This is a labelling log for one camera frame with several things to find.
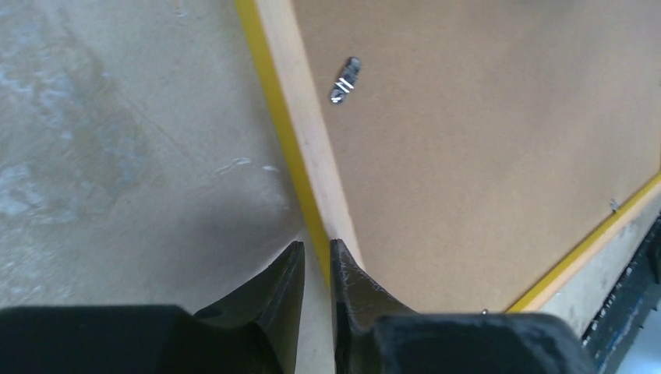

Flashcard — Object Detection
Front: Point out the silver turn button clip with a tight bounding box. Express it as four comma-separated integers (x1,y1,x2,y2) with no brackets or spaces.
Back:
329,56,362,105

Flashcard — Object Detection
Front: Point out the small silver frame clip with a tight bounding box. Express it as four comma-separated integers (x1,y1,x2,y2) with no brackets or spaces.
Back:
610,199,620,213

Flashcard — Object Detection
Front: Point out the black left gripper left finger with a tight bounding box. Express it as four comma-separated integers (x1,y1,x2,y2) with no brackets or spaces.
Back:
1,242,305,373

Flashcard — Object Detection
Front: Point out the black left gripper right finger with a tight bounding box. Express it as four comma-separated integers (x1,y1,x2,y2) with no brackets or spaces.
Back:
330,239,596,373

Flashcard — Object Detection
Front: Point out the wooden picture frame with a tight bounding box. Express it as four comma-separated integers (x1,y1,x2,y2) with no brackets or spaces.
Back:
233,0,661,315

